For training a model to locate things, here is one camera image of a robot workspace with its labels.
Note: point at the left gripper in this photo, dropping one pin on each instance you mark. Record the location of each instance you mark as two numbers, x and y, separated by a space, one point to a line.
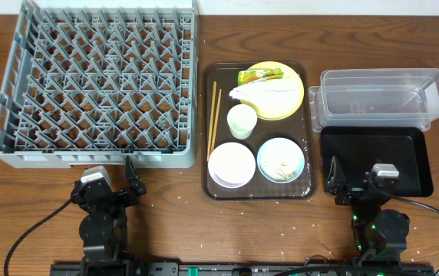
116 196

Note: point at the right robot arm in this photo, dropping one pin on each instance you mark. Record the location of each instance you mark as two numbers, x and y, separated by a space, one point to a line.
380 235

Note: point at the white bowl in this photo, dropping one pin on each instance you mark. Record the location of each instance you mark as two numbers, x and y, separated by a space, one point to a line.
231 165

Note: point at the right wooden chopstick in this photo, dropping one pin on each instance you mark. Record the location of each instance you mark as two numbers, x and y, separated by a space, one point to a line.
216 121

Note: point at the grey dish rack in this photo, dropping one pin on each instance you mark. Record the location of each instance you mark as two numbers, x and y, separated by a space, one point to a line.
101 85

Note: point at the white paper napkin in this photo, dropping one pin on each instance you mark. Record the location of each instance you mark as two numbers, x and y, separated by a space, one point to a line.
257 91

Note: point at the clear plastic bin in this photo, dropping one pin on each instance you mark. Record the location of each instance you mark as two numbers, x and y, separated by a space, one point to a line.
384 97

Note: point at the light blue bowl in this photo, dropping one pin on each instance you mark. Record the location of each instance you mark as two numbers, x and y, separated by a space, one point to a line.
280 160

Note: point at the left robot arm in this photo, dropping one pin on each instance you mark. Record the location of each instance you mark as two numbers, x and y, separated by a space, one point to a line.
104 229

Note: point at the dark brown serving tray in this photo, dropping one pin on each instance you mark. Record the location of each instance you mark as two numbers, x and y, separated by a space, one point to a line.
297 127

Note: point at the left wooden chopstick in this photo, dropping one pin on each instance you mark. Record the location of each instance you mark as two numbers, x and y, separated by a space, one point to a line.
210 137

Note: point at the wooden chopstick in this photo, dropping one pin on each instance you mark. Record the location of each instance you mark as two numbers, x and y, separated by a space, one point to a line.
210 137
216 121

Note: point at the green snack wrapper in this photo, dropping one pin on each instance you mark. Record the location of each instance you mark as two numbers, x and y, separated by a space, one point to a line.
254 75

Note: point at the yellow plate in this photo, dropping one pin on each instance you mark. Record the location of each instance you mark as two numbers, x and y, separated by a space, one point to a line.
279 108

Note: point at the black waste tray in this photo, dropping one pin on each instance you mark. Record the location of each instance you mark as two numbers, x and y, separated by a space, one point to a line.
358 149

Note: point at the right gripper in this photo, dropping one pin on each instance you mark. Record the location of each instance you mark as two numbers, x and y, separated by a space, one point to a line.
336 177

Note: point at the pale green cup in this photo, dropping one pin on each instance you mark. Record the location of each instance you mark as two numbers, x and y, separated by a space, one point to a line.
241 120

